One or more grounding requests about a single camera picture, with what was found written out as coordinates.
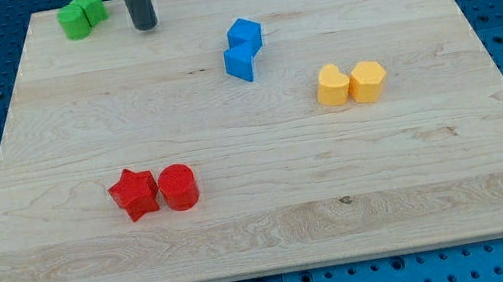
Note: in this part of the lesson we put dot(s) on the green cylinder block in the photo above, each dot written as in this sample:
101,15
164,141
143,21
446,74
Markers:
73,21

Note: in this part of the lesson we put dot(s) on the yellow hexagon block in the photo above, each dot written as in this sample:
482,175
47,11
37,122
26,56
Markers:
367,81

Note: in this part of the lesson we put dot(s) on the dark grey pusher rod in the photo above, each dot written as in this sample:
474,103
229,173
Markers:
142,14

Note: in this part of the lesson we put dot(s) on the blue angular block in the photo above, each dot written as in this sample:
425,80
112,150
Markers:
239,61

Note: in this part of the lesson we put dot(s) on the yellow heart block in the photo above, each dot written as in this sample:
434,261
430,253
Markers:
333,86

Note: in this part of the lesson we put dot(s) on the green star block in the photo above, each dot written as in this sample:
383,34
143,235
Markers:
94,10

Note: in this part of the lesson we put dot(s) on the red cylinder block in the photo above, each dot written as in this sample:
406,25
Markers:
178,187

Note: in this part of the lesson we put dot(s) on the light wooden board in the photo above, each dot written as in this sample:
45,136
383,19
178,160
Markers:
286,183

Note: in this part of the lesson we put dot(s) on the red star block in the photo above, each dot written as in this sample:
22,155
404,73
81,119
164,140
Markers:
136,193

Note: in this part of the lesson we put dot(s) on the blue cube block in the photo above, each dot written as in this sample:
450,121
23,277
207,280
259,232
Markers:
245,32

